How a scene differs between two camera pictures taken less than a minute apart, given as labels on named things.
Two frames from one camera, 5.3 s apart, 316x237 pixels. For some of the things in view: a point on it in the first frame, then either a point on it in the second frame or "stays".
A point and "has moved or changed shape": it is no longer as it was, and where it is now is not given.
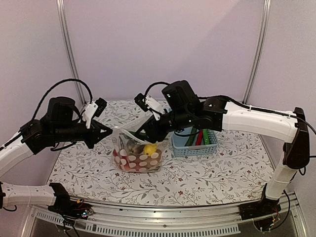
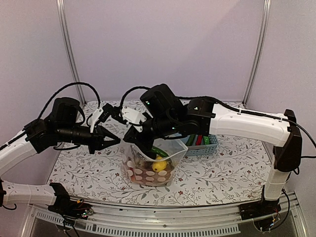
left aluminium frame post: [62, 17] stays
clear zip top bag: [132, 154] has moved or changed shape
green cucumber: [191, 138] stays
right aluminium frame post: [260, 52] stays
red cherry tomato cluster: [135, 162] → [132, 174]
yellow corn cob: [149, 148] has moved or changed shape
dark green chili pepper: [141, 136] has moved or changed shape
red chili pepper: [199, 138] stays
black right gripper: [152, 130] → [132, 136]
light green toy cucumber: [206, 137] stays
